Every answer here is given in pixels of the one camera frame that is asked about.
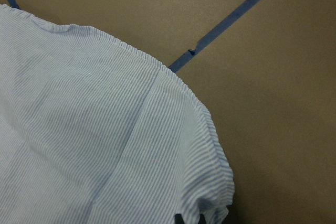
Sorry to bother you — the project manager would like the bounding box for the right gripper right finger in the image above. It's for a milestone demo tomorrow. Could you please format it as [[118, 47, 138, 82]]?
[[198, 214, 206, 224]]

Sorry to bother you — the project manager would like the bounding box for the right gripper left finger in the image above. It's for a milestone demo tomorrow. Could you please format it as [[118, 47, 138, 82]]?
[[174, 214, 183, 224]]

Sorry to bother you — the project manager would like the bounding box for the light blue striped shirt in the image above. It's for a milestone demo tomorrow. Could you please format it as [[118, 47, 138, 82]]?
[[1, 4, 235, 223]]

